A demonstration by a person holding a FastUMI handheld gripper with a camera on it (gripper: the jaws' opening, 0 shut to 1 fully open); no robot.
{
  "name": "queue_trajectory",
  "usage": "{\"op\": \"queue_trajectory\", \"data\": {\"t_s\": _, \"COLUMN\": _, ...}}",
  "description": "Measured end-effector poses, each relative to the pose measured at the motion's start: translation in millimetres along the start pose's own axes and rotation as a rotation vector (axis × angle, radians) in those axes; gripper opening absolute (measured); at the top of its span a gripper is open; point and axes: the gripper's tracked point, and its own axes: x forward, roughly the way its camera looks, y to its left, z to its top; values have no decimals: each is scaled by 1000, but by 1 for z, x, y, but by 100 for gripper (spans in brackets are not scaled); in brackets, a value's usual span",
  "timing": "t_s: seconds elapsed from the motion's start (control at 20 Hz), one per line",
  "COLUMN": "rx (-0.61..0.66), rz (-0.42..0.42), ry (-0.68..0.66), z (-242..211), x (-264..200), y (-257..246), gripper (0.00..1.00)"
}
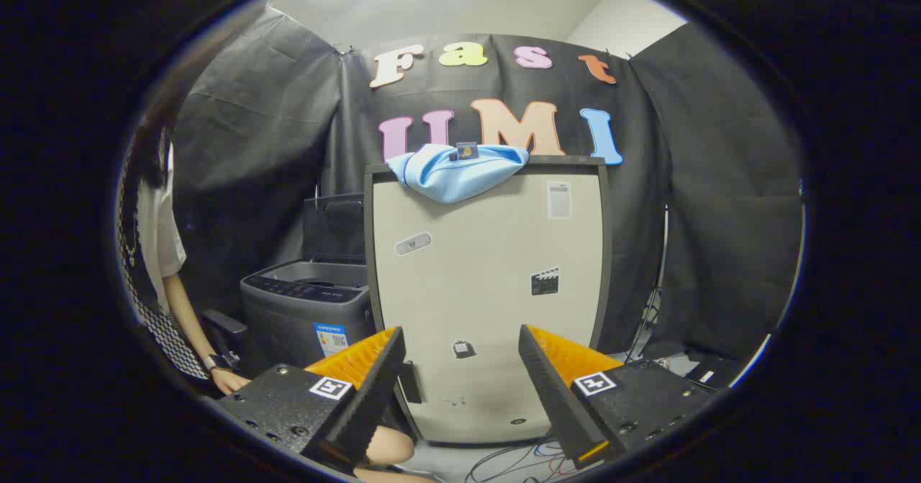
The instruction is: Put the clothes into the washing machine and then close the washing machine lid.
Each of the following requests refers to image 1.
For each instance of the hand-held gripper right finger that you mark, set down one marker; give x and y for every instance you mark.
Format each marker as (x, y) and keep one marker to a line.
(550, 396)

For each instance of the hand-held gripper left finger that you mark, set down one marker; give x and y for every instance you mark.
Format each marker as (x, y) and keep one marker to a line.
(374, 396)

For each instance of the grey washing machine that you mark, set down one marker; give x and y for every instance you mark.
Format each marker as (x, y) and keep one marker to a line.
(302, 317)

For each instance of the light blue shirt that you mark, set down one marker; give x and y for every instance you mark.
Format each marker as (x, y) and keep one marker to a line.
(453, 173)

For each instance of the dark flat box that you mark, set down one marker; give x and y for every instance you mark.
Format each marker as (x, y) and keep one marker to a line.
(709, 371)

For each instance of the black chair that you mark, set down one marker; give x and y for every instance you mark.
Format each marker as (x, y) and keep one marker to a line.
(227, 328)

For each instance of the black wristwatch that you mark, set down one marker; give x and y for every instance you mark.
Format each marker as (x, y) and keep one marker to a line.
(214, 362)

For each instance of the black backdrop cloth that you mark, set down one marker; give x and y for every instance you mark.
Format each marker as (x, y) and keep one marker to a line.
(719, 202)

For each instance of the small black square tag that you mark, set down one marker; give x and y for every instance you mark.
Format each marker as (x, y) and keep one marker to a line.
(468, 151)

